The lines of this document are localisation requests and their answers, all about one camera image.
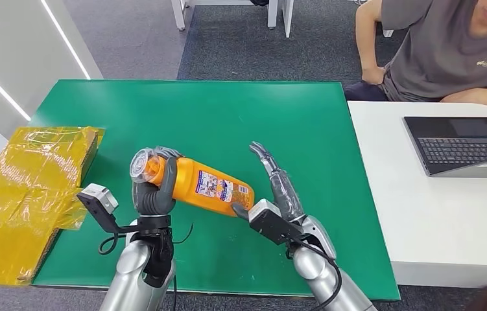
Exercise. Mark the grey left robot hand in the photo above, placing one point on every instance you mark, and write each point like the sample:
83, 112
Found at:
155, 204

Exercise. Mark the person's right hand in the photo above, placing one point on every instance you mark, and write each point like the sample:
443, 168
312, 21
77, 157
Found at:
373, 75

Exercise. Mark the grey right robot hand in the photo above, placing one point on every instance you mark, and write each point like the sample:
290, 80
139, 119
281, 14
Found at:
286, 193

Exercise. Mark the orange plastic bottle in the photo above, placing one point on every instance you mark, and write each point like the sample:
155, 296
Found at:
187, 180

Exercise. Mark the person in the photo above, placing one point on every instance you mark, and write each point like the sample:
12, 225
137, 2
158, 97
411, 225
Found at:
441, 51

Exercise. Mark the green table mat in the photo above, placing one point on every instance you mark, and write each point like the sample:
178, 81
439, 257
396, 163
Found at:
226, 120

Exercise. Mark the white desk leg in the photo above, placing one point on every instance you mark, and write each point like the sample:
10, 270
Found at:
287, 18

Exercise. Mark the dark grey laptop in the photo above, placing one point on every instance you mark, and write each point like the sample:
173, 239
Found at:
462, 148

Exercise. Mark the black chair base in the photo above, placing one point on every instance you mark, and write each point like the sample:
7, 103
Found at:
259, 2

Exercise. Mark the white desk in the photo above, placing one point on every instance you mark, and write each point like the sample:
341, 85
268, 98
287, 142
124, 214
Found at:
419, 223

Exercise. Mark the yellow tape-wrapped cardboard box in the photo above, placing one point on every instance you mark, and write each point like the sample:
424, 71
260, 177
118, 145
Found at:
11, 193

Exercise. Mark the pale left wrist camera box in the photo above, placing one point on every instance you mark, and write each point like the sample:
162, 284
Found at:
99, 195

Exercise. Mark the white desk frame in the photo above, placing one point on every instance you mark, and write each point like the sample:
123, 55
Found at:
178, 16

